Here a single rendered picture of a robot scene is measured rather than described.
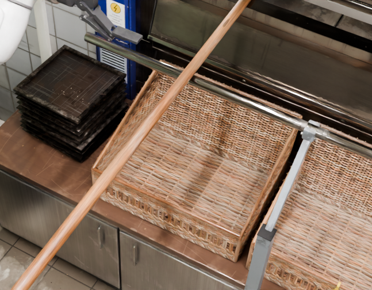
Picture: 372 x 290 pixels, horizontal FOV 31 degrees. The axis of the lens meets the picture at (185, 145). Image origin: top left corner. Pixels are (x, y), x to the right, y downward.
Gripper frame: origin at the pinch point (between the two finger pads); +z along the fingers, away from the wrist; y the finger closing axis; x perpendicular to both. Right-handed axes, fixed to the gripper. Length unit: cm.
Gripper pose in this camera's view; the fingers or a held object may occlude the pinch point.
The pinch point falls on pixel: (135, 15)
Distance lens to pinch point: 158.8
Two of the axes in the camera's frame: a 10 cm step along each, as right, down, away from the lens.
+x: -4.8, 6.5, -5.9
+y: -0.5, 6.5, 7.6
